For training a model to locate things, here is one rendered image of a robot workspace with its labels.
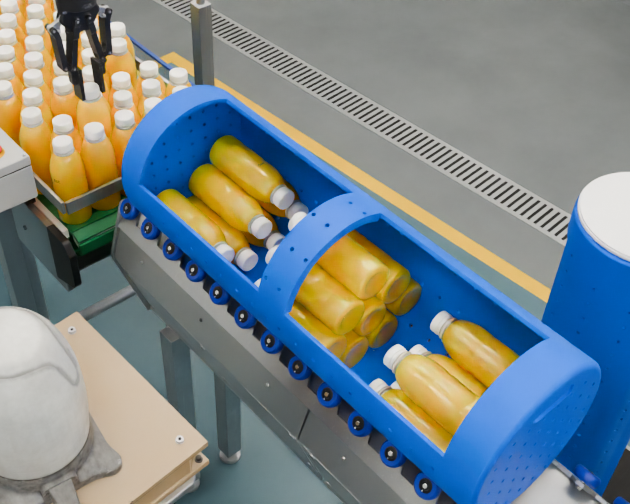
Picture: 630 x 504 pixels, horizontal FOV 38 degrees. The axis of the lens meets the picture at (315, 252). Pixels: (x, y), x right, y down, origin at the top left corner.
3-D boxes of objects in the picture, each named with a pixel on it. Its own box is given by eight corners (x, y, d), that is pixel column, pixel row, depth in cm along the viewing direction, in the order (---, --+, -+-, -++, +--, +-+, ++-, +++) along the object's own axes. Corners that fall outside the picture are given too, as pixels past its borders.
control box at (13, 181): (-9, 217, 173) (-20, 175, 166) (-56, 166, 184) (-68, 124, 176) (38, 196, 178) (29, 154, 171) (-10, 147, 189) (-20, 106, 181)
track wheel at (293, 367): (311, 364, 152) (318, 364, 154) (294, 348, 155) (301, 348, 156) (298, 385, 153) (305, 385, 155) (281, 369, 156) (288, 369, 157)
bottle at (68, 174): (73, 200, 193) (61, 132, 181) (99, 211, 191) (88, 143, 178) (52, 218, 188) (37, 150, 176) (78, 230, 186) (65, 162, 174)
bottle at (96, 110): (123, 158, 196) (114, 89, 184) (105, 176, 191) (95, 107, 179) (95, 150, 198) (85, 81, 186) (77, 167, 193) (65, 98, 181)
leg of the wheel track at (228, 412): (228, 468, 251) (221, 315, 207) (215, 454, 254) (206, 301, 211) (244, 456, 254) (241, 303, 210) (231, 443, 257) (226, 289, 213)
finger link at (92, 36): (74, 9, 171) (80, 5, 172) (92, 55, 180) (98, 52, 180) (85, 17, 169) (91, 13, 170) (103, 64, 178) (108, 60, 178)
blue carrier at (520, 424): (459, 552, 133) (490, 443, 113) (129, 236, 179) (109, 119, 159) (578, 444, 147) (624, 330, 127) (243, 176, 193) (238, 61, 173)
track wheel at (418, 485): (443, 484, 137) (449, 483, 138) (421, 464, 139) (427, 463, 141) (427, 507, 138) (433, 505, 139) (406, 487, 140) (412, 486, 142)
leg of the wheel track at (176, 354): (186, 497, 244) (170, 345, 200) (174, 482, 247) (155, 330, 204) (204, 484, 247) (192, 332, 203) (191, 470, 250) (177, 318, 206)
